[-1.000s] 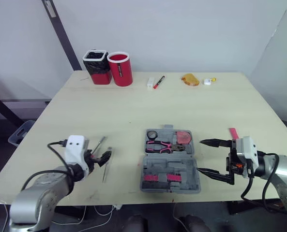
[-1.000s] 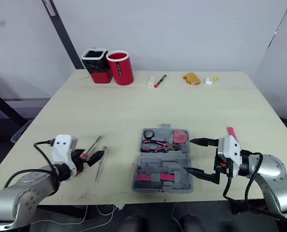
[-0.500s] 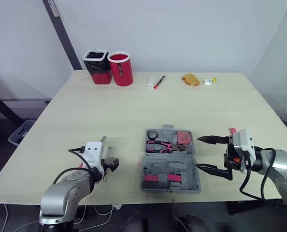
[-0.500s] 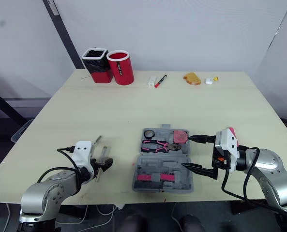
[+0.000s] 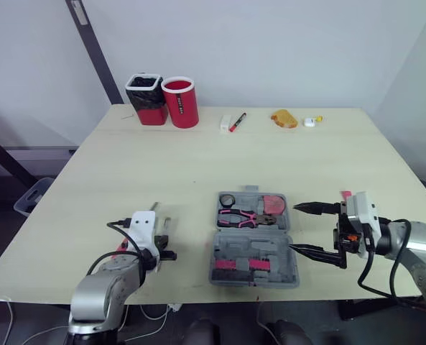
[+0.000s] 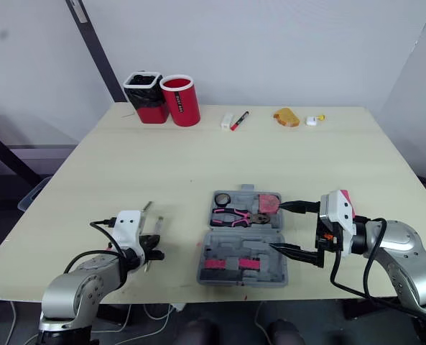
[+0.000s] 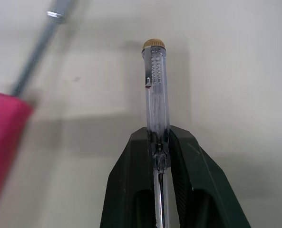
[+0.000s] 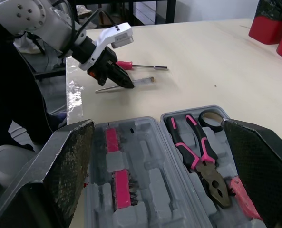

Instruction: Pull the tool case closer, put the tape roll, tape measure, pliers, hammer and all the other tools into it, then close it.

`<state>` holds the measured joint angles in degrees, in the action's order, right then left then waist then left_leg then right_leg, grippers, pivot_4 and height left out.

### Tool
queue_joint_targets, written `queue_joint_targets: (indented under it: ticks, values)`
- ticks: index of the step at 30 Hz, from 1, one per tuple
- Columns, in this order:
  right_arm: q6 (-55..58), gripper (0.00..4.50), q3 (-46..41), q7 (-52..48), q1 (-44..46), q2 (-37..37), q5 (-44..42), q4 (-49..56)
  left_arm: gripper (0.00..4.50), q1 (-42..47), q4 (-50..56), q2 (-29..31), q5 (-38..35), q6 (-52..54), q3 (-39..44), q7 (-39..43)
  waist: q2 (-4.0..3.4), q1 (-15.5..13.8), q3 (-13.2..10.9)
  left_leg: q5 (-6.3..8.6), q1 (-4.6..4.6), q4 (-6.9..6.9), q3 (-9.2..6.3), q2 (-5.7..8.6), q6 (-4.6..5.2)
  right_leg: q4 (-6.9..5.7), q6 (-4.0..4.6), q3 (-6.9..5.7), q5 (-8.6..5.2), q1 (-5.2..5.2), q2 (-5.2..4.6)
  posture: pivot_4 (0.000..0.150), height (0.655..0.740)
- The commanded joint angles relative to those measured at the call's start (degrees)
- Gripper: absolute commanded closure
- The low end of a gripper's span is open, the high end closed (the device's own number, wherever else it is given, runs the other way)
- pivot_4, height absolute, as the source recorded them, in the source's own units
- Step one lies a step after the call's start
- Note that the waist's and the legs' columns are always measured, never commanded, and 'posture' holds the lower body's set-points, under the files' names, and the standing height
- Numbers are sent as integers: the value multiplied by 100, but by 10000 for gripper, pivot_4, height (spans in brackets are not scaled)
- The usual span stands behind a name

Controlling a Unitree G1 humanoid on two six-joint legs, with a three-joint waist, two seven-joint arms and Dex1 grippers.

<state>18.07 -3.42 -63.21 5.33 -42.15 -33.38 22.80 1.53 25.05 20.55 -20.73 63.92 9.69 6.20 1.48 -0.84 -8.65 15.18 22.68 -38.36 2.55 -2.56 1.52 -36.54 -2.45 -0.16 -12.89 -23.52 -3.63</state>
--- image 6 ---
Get red round tube container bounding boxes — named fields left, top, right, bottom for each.
left=159, top=73, right=202, bottom=128

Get white cable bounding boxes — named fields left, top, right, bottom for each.
left=254, top=301, right=273, bottom=344
left=101, top=303, right=180, bottom=345

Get black cable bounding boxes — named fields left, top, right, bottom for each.
left=329, top=217, right=426, bottom=319
left=89, top=216, right=128, bottom=276

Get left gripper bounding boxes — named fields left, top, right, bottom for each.
left=139, top=201, right=165, bottom=267

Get small pink piece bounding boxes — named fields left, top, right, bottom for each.
left=203, top=259, right=228, bottom=271
left=238, top=257, right=261, bottom=271

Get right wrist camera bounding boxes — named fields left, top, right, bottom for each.
left=319, top=189, right=356, bottom=258

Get red marker pen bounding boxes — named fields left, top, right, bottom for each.
left=229, top=111, right=250, bottom=132

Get grey tool case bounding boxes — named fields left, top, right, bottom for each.
left=196, top=183, right=290, bottom=288

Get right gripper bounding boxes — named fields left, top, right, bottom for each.
left=268, top=199, right=343, bottom=269

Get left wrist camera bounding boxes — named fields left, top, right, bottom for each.
left=110, top=210, right=146, bottom=260

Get pink tape measure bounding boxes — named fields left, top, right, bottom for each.
left=258, top=193, right=282, bottom=214

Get pink handled pliers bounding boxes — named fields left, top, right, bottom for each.
left=210, top=207, right=272, bottom=229

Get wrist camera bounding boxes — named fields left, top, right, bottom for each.
left=319, top=189, right=356, bottom=258
left=110, top=210, right=146, bottom=260

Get red square bin black bag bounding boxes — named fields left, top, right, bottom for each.
left=123, top=70, right=171, bottom=125

